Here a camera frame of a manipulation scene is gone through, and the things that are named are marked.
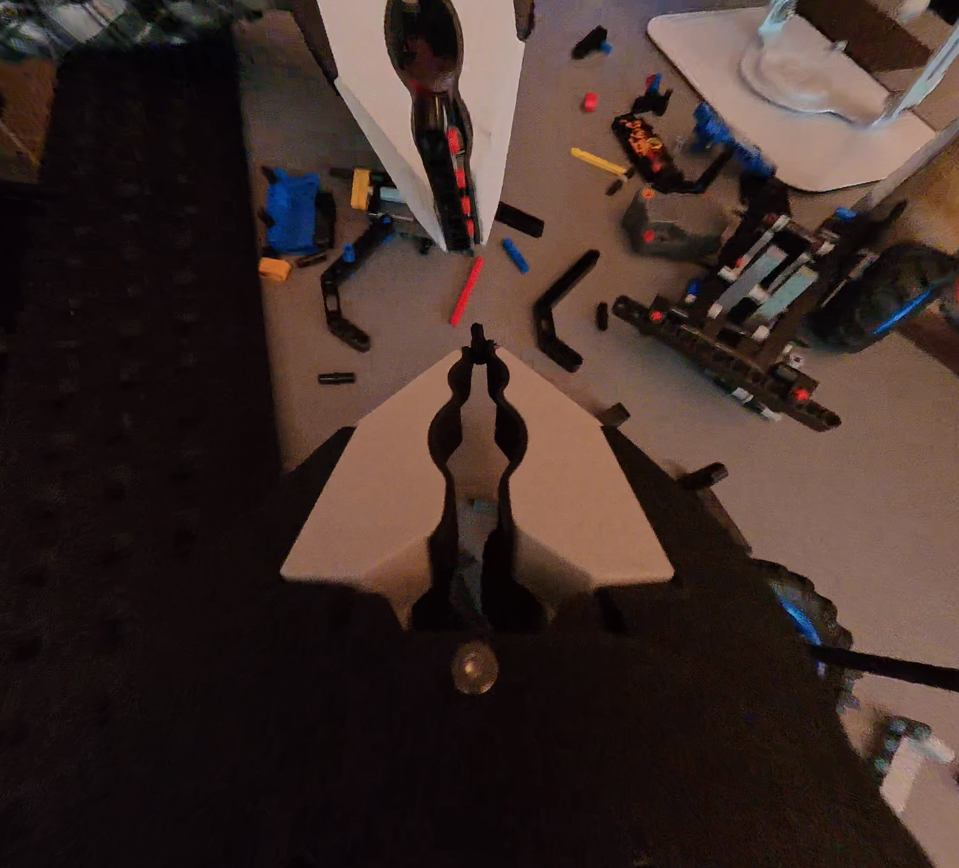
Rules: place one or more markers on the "yellow black toy assembly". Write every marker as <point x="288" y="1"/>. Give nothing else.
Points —
<point x="363" y="190"/>

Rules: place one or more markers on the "blue toy panel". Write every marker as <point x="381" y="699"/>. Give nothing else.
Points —
<point x="292" y="209"/>

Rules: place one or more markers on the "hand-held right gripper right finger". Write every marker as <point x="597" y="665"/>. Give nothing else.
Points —
<point x="600" y="516"/>

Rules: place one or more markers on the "small black toy pin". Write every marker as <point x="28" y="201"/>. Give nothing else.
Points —
<point x="589" y="41"/>
<point x="478" y="344"/>

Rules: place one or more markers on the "white document stand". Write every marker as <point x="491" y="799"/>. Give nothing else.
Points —
<point x="734" y="74"/>

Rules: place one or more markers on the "red toy axle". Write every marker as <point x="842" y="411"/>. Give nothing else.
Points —
<point x="466" y="291"/>

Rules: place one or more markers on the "blue toy bracket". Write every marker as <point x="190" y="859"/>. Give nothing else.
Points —
<point x="712" y="134"/>

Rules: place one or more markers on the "black angled toy beam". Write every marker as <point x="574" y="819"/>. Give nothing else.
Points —
<point x="337" y="299"/>

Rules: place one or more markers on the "light grey desk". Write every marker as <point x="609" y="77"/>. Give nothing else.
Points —
<point x="869" y="509"/>

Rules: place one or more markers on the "blue toy pin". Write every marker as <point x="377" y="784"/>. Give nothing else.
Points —
<point x="516" y="255"/>

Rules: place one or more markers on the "black L-shaped toy beam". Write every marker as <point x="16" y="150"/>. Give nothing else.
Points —
<point x="558" y="306"/>

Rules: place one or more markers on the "black orange flame toy panel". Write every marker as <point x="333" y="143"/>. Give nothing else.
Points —
<point x="642" y="142"/>

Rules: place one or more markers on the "grey toy motor block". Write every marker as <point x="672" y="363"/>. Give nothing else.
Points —
<point x="675" y="227"/>

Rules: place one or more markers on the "black toy beam red pins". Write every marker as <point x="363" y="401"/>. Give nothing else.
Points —
<point x="454" y="164"/>

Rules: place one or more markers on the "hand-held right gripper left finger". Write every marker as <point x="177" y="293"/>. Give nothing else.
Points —
<point x="367" y="516"/>

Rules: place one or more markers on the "black toy truck chassis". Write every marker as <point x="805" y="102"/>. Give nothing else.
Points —
<point x="749" y="314"/>

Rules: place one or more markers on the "black studded mat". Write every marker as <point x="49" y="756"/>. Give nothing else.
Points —
<point x="135" y="434"/>

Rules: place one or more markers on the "small black red toy piece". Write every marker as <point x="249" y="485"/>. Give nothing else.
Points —
<point x="652" y="97"/>

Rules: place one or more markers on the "black toy wheel blue rim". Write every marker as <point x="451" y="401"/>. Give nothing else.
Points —
<point x="802" y="606"/>

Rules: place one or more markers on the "small orange toy piece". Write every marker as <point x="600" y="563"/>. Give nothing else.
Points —
<point x="274" y="269"/>

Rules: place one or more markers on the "yellow toy axle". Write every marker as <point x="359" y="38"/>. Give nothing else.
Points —
<point x="600" y="161"/>

